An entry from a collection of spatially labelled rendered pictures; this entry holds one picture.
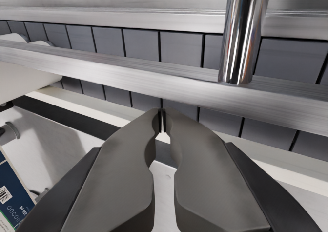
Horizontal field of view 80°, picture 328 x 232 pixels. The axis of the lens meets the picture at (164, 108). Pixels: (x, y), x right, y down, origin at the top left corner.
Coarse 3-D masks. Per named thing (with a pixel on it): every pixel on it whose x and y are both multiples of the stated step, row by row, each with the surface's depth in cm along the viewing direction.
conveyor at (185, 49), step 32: (0, 32) 28; (32, 32) 24; (64, 32) 22; (96, 32) 19; (128, 32) 18; (160, 32) 16; (192, 32) 18; (192, 64) 16; (256, 64) 14; (288, 64) 13; (320, 64) 12; (96, 96) 24; (128, 96) 21; (224, 128) 17; (256, 128) 16; (288, 128) 15
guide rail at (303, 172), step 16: (32, 96) 25; (48, 96) 23; (64, 96) 22; (80, 96) 22; (80, 112) 21; (96, 112) 20; (112, 112) 19; (128, 112) 19; (144, 112) 19; (240, 144) 15; (256, 144) 15; (256, 160) 13; (272, 160) 13; (288, 160) 13; (304, 160) 13; (320, 160) 13; (272, 176) 13; (288, 176) 13; (304, 176) 12; (320, 176) 12; (320, 192) 12
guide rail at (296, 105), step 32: (32, 64) 12; (64, 64) 11; (96, 64) 10; (128, 64) 9; (160, 64) 9; (160, 96) 9; (192, 96) 8; (224, 96) 7; (256, 96) 7; (288, 96) 6; (320, 96) 6; (320, 128) 6
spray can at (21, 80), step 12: (0, 72) 19; (12, 72) 19; (24, 72) 20; (36, 72) 21; (48, 72) 22; (0, 84) 19; (12, 84) 19; (24, 84) 21; (36, 84) 22; (48, 84) 24; (0, 96) 19; (12, 96) 20
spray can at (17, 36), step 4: (16, 32) 25; (0, 36) 24; (4, 36) 24; (8, 36) 24; (12, 36) 24; (16, 36) 24; (20, 36) 25; (24, 36) 25; (12, 40) 24; (16, 40) 24; (20, 40) 24; (24, 40) 25; (28, 40) 25
